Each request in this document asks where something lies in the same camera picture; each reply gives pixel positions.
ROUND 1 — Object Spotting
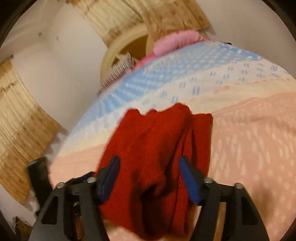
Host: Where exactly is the red knitted sweater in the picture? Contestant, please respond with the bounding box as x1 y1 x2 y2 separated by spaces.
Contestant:
99 103 213 240

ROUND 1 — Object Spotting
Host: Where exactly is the beige curtain left window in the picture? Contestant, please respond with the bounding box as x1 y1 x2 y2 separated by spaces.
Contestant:
0 60 60 204

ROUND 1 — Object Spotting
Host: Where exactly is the pink polka dot bedspread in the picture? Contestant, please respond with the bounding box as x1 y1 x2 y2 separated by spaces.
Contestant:
50 42 295 240

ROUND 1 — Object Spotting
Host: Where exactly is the striped grey pillow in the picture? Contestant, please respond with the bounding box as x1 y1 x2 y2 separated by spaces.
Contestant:
98 52 135 95

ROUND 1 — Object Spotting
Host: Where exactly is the cream round headboard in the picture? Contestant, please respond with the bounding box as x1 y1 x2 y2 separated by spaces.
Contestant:
100 23 154 81

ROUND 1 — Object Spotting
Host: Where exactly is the beige curtain behind headboard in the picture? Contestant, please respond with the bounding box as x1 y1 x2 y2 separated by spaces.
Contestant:
71 0 210 47

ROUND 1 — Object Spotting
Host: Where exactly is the pink pillow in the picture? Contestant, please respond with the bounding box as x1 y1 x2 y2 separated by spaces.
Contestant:
153 30 208 57

